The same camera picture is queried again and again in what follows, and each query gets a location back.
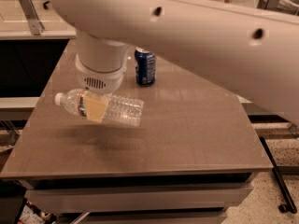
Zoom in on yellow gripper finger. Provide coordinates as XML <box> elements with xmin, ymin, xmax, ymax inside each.
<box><xmin>83</xmin><ymin>91</ymin><xmax>108</xmax><ymax>123</ymax></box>

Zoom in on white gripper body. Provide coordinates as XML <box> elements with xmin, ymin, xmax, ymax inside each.
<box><xmin>75</xmin><ymin>56</ymin><xmax>126</xmax><ymax>94</ymax></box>

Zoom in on clear plastic water bottle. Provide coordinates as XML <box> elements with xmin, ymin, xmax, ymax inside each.
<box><xmin>54</xmin><ymin>89</ymin><xmax>144</xmax><ymax>127</ymax></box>

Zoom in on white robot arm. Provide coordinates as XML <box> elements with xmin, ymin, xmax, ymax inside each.
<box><xmin>50</xmin><ymin>0</ymin><xmax>299</xmax><ymax>124</ymax></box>

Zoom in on blue soda can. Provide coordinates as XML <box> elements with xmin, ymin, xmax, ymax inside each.
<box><xmin>135</xmin><ymin>47</ymin><xmax>156</xmax><ymax>87</ymax></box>

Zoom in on grey table drawer unit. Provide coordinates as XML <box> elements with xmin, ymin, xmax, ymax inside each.
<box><xmin>26</xmin><ymin>174</ymin><xmax>253</xmax><ymax>224</ymax></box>

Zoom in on black floor bar with caster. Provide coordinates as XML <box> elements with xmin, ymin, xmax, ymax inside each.
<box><xmin>260</xmin><ymin>137</ymin><xmax>297</xmax><ymax>214</ymax></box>

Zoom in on left metal glass bracket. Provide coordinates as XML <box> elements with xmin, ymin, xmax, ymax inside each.
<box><xmin>19</xmin><ymin>0</ymin><xmax>44</xmax><ymax>35</ymax></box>

